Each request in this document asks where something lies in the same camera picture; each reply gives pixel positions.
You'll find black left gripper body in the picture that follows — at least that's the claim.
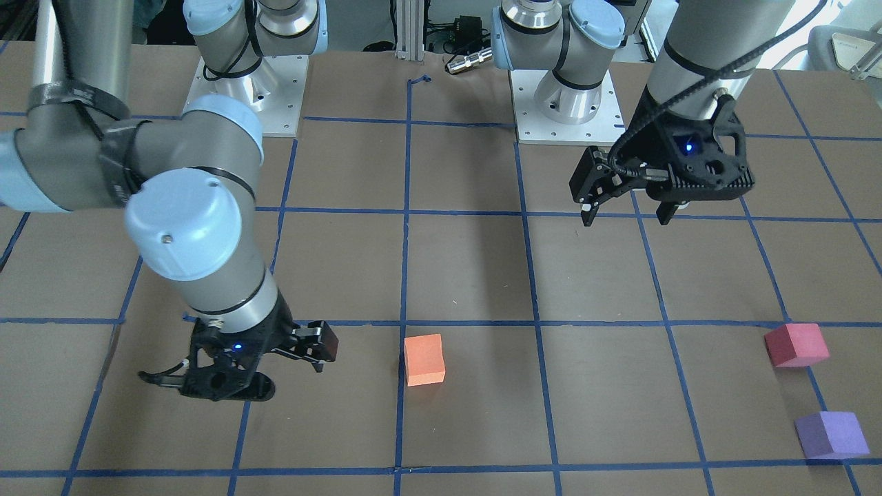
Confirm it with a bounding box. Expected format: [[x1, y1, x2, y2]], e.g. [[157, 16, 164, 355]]
[[617, 95, 755, 203]]

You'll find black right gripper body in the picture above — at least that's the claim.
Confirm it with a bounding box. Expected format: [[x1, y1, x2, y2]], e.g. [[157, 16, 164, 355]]
[[181, 294, 297, 402]]

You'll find orange foam block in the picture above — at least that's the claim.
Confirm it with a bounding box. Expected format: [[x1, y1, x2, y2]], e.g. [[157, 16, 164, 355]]
[[404, 333, 445, 387]]

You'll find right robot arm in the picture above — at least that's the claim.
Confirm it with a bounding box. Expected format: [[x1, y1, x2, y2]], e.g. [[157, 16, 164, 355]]
[[2, 1, 339, 402]]

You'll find silver cylindrical connector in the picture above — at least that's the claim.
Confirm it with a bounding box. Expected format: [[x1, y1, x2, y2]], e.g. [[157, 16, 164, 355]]
[[444, 48, 493, 75]]

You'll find red foam block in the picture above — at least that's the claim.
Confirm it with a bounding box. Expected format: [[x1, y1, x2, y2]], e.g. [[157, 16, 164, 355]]
[[763, 322, 830, 368]]

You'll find purple foam block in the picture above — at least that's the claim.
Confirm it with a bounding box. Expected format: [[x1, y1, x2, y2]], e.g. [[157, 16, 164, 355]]
[[794, 411, 870, 459]]

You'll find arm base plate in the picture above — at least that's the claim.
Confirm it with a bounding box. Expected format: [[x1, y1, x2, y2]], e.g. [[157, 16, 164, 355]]
[[510, 70, 626, 147], [185, 54, 309, 138]]

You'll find aluminium frame post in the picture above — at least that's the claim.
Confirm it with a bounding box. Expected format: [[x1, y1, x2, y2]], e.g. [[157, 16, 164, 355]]
[[391, 0, 427, 65]]

